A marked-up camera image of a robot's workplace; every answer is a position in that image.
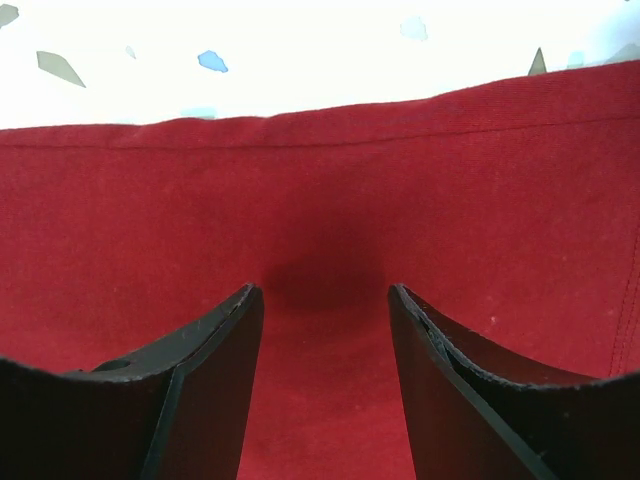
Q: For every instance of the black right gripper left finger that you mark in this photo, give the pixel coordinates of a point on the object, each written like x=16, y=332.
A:
x=176, y=408

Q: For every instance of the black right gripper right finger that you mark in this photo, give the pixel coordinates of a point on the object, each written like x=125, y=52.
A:
x=476, y=410

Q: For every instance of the dark red t-shirt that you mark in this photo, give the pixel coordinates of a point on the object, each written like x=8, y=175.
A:
x=511, y=207

